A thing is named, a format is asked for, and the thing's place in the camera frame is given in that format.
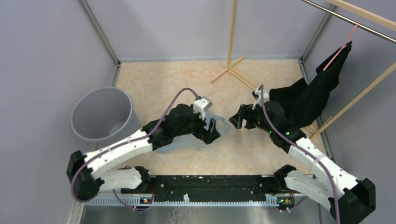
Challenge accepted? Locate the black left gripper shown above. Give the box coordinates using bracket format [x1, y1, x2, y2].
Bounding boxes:
[173, 107, 220, 144]

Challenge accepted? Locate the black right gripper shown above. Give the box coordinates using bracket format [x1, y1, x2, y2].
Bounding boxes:
[229, 102, 274, 133]

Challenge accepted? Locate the blue plastic trash bag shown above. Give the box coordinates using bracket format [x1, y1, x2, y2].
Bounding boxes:
[155, 112, 230, 154]

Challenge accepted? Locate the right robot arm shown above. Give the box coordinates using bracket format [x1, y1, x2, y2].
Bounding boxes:
[229, 101, 376, 224]

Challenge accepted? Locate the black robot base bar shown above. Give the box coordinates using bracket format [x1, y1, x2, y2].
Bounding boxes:
[121, 175, 296, 202]

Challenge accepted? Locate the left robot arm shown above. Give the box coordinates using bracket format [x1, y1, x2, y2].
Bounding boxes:
[66, 104, 221, 202]

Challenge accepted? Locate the grey round trash bin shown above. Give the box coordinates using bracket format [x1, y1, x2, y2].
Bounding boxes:
[71, 87, 142, 147]

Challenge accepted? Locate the black hanging t-shirt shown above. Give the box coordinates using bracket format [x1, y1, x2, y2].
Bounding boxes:
[269, 41, 352, 128]

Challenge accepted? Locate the pink clothes hanger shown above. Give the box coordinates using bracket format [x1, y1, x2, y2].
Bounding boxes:
[322, 22, 360, 71]

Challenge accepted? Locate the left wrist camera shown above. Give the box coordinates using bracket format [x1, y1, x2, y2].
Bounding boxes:
[192, 97, 212, 120]

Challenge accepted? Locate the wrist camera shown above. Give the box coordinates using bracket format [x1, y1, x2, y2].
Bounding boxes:
[252, 88, 269, 109]
[192, 97, 212, 120]

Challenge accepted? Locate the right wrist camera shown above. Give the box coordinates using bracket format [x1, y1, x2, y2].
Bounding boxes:
[252, 88, 269, 109]

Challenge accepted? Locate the wooden clothes rack frame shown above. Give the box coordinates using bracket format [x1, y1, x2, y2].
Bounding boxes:
[211, 0, 396, 140]

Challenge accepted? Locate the white slotted cable duct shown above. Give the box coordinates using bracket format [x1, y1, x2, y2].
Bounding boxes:
[85, 194, 279, 207]

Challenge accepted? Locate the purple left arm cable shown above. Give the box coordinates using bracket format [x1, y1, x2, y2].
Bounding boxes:
[70, 88, 198, 211]

